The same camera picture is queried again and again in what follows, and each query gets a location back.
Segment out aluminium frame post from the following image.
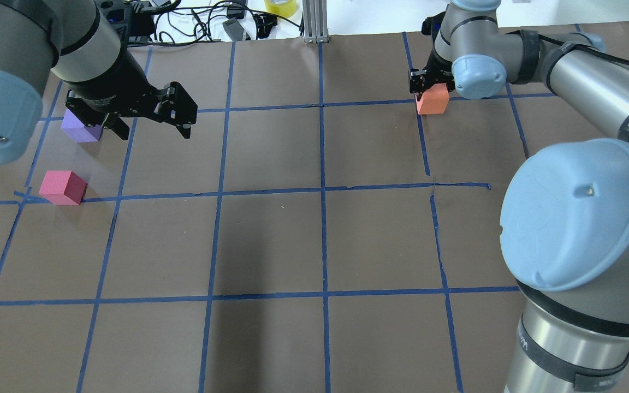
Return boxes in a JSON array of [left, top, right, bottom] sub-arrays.
[[301, 0, 330, 43]]

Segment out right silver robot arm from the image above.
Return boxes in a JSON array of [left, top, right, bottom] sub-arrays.
[[409, 1, 629, 392]]

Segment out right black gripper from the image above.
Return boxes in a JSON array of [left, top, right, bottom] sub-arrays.
[[409, 16, 453, 98]]

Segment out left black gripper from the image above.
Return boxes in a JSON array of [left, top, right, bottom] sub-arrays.
[[65, 49, 198, 141]]

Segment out grey adapter plug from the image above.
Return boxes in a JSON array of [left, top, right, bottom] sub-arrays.
[[222, 18, 252, 41]]

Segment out purple foam block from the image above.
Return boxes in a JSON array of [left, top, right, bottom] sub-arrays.
[[61, 109, 103, 144]]

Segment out black cable bundle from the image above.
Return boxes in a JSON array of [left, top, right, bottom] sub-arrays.
[[123, 0, 304, 47]]

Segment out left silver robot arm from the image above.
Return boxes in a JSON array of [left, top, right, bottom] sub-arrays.
[[0, 1, 198, 165]]

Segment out yellow tape roll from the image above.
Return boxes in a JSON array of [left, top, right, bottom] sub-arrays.
[[264, 0, 298, 18]]

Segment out pink foam block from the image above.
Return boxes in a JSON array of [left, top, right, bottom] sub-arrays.
[[38, 171, 88, 206]]

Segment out orange foam block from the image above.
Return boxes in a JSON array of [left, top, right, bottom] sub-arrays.
[[416, 83, 450, 115]]

